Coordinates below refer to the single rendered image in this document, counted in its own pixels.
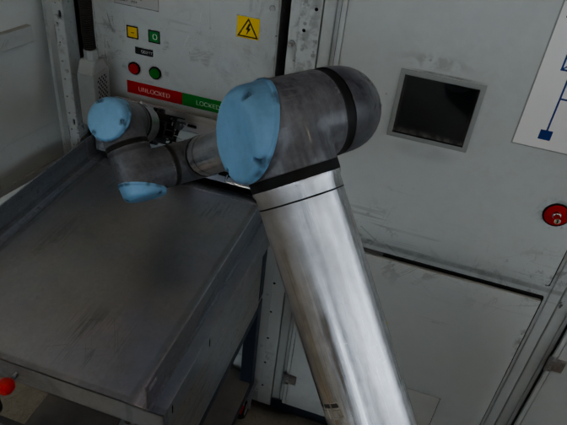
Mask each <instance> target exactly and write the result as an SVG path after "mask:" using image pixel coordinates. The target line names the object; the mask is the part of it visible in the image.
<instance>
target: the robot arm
mask: <svg viewBox="0 0 567 425"><path fill-rule="evenodd" d="M380 118H381V100H380V96H379V94H378V92H377V89H376V87H375V85H374V84H373V83H372V81H371V80H370V79H369V78H368V77H367V76H366V75H365V74H363V73H362V72H361V71H359V70H357V69H354V68H351V67H346V66H326V67H318V68H315V69H311V70H306V71H302V72H297V73H290V74H285V75H281V76H277V77H272V78H258V79H256V80H254V81H253V82H250V83H244V84H241V85H238V86H236V87H234V88H232V89H231V90H230V91H229V92H228V93H227V94H226V95H225V97H224V99H223V100H222V102H221V105H220V107H219V114H218V118H217V126H216V129H214V130H212V131H211V132H207V133H204V134H199V135H197V136H195V137H192V138H189V139H187V140H183V141H179V142H177V141H176V140H182V139H181V138H179V137H176V136H178V134H179V130H176V129H180V130H182V127H183V126H185V125H184V124H183V122H180V121H179V120H180V119H182V120H185V119H184V118H180V117H177V116H170V115H166V114H165V110H164V109H160V108H155V107H154V108H153V109H152V108H151V107H150V106H148V105H143V102H142V101H141V100H139V101H138V102H137V103H136V102H132V101H129V100H125V99H123V98H120V97H104V98H101V99H99V100H97V101H96V102H95V103H94V104H93V105H92V106H91V108H90V110H89V113H88V127H89V130H90V132H91V133H92V134H93V135H94V136H95V137H96V138H97V139H98V140H100V141H102V142H103V145H104V148H105V152H106V154H107V157H108V159H109V162H110V165H111V168H112V171H113V174H114V176H115V178H116V183H117V188H118V189H119V190H120V193H121V196H122V198H123V200H124V201H125V202H128V203H136V202H146V201H148V200H153V199H155V198H158V197H161V196H163V195H165V194H166V192H167V188H170V187H173V186H178V185H180V184H184V183H187V182H190V181H193V180H198V179H202V178H205V177H209V176H214V175H217V174H218V173H220V172H223V171H228V172H229V176H230V178H231V179H232V180H234V181H235V182H237V183H240V184H244V185H249V187H250V190H251V194H252V197H253V198H254V199H255V200H256V203H257V206H258V209H259V212H260V214H261V217H262V221H263V224H264V228H265V230H266V233H267V237H268V240H269V243H270V246H271V249H272V252H273V256H274V259H275V261H276V265H277V268H278V272H279V275H280V277H281V280H282V284H283V288H284V291H285V293H286V296H287V299H288V301H289V307H290V309H291V312H292V315H293V317H294V323H295V325H296V328H297V331H298V333H299V336H300V341H301V344H302V347H303V349H304V352H305V356H306V360H307V363H308V365H309V368H310V372H311V375H312V378H313V381H314V384H315V387H316V391H317V394H318V396H319V400H320V403H321V407H322V410H323V412H324V415H325V418H326V421H327V425H418V422H417V419H416V417H415V414H414V411H413V406H412V403H411V401H410V397H409V394H408V390H407V386H406V384H405V381H404V378H403V375H402V370H401V368H400V365H399V362H398V359H397V355H396V351H395V348H394V346H393V343H392V338H391V335H390V332H389V329H388V326H387V323H386V319H385V316H384V313H383V310H382V307H381V302H380V300H379V297H378V293H377V291H376V288H375V283H374V280H373V277H372V275H371V272H370V267H369V264H368V261H367V258H366V255H365V251H364V247H363V245H362V242H361V239H360V236H359V231H358V229H357V226H356V222H355V220H354V215H353V212H352V209H351V207H350V204H349V200H348V196H347V193H346V191H345V187H344V184H343V180H342V176H341V167H340V163H339V161H338V155H340V154H343V153H346V152H349V151H352V150H355V149H356V148H359V147H361V146H362V145H363V144H365V143H367V142H368V140H369V139H370V138H371V137H372V136H373V134H374V133H375V131H376V129H377V127H378V125H379V122H380ZM166 141H170V142H169V143H166ZM172 142H174V143H172ZM150 143H151V144H153V145H158V144H159V143H162V144H165V145H163V146H159V147H156V148H151V146H150Z"/></svg>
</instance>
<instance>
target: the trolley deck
mask: <svg viewBox="0 0 567 425"><path fill-rule="evenodd" d="M256 206H257V205H254V204H251V203H248V202H242V201H239V200H235V199H232V198H228V197H226V196H220V195H216V194H213V193H210V192H206V191H201V190H198V189H194V188H191V187H188V186H182V185H178V186H173V187H170V188H167V192H166V194H165V195H163V196H161V197H158V198H155V199H153V200H148V201H146V202H136V203H128V202H125V201H124V200H123V198H122V194H121V193H120V190H119V189H118V188H117V183H116V178H115V176H114V174H113V171H112V168H111V167H110V166H109V165H105V164H100V163H98V164H97V165H96V166H94V167H93V168H92V169H91V170H90V171H88V172H87V173H86V174H85V175H84V176H82V177H81V178H80V179H79V180H78V181H76V182H75V183H74V184H73V185H72V186H70V187H69V188H68V189H67V190H66V191H64V192H63V193H62V194H61V195H60V196H59V197H58V198H57V199H56V200H55V201H54V202H52V203H51V204H50V205H49V206H48V207H46V208H45V209H44V210H43V211H42V212H40V213H39V214H38V215H37V216H36V217H35V218H33V219H32V220H31V221H30V222H29V223H27V224H26V225H25V226H24V227H23V228H22V229H21V230H20V231H19V232H18V233H16V234H15V235H14V236H13V237H12V238H10V239H9V240H8V241H7V242H6V243H4V244H3V245H2V246H1V247H0V376H3V377H4V378H6V377H11V376H12V375H13V374H14V372H17V373H18V374H19V376H18V377H17V378H16V379H15V380H14V381H16V382H19V383H21V384H24V385H28V386H30V387H33V388H36V389H37V390H42V391H45V392H47V393H49V394H52V395H56V396H59V397H61V398H63V399H66V400H69V401H72V402H75V403H78V404H80V405H82V406H86V407H89V408H92V409H94V410H96V411H99V412H104V413H105V414H108V415H111V416H113V417H117V418H120V419H122V420H125V421H127V422H131V423H134V424H137V425H171V423H172V421H173V419H174V418H175V416H176V413H177V412H178V410H179V409H180V407H181V404H182V402H183V401H184V400H185V398H186V395H187V393H188V392H189V390H190V389H191V387H192V385H193V383H194V381H195V379H196V377H197V376H198V374H199V372H200V370H201V368H202V367H203V365H204V363H205V361H206V359H207V358H208V355H209V353H210V352H211V351H212V349H213V346H214V344H215V342H216V341H217V340H218V338H219V335H220V334H221V332H222V330H223V329H224V326H225V325H226V323H227V321H228V319H229V317H230V316H231V314H232V312H233V310H234V308H235V306H236V305H237V303H238V301H239V300H240V297H241V295H242V294H243V292H244V291H245V289H246V286H247V284H248V283H249V281H250V280H251V277H252V275H253V274H254V272H255V270H256V268H257V267H258V265H259V263H260V261H261V259H262V258H263V256H264V254H265V252H266V250H267V248H268V246H269V245H270V243H269V240H268V237H267V233H266V230H265V228H264V224H263V223H262V226H261V227H260V228H259V230H258V232H257V233H256V236H255V237H254V239H253V241H252V242H251V244H250V245H249V247H248V249H247V250H246V253H245V254H244V255H243V257H242V258H241V260H240V263H239V264H238V266H237V267H236V268H235V271H234V272H233V274H232V276H231V277H230V279H229V281H228V282H227V284H226V285H225V287H224V289H223V291H222V293H221V294H220V295H219V298H218V299H217V301H216V303H215V304H214V306H213V307H212V309H211V311H210V312H209V314H208V316H207V318H206V320H205V321H204V322H203V324H202V326H201V328H200V330H199V331H198V333H197V334H196V336H195V338H194V339H193V341H192V343H191V345H190V346H189V348H188V349H187V351H186V353H185V355H184V356H183V358H182V360H181V361H180V363H179V365H178V366H177V368H176V370H175V372H174V373H173V374H172V376H171V378H170V380H169V382H168V383H167V385H166V387H165V388H164V390H163V391H162V393H161V395H160V397H159V399H158V400H157V401H156V403H155V405H154V407H153V409H152V410H151V412H149V411H146V410H144V409H141V408H138V407H135V406H132V405H131V402H132V400H133V398H134V397H135V395H136V394H137V393H138V391H139V389H140V388H141V386H142V385H143V382H144V381H145V380H146V379H147V377H148V376H149V374H150V372H151V370H152V369H153V367H154V365H155V364H156V363H157V361H158V360H159V358H160V356H161V355H162V353H163V351H164V350H165V349H166V347H167V346H168V344H169V342H170V340H171V339H172V337H173V336H174V335H175V333H176V331H177V330H178V328H179V327H180V325H181V323H182V321H183V320H184V319H185V318H186V315H187V314H188V312H189V311H190V309H191V308H192V306H193V305H194V303H195V302H196V300H197V298H198V296H199V295H200V293H201V292H202V291H203V289H204V287H205V286H206V284H207V283H208V281H209V279H210V277H211V276H212V275H213V273H214V272H215V270H216V269H217V267H218V265H219V263H220V262H221V261H222V260H223V258H224V256H225V254H226V253H227V251H228V250H229V248H230V246H231V245H232V244H233V242H234V241H235V238H236V237H237V235H238V234H239V232H240V231H241V229H242V228H243V226H244V225H245V223H246V221H247V219H248V218H249V217H250V216H251V214H252V212H253V210H254V209H255V207H256Z"/></svg>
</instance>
